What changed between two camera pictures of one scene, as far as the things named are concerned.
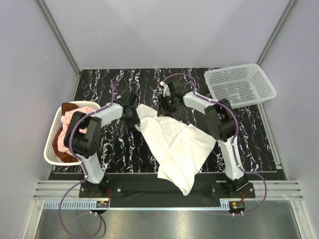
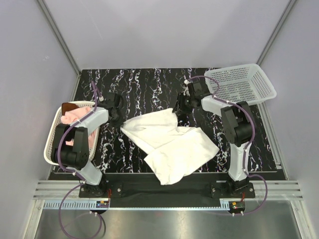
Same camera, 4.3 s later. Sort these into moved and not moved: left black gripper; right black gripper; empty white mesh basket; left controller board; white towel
Moved: left black gripper; white towel; right black gripper
Not moved: left controller board; empty white mesh basket
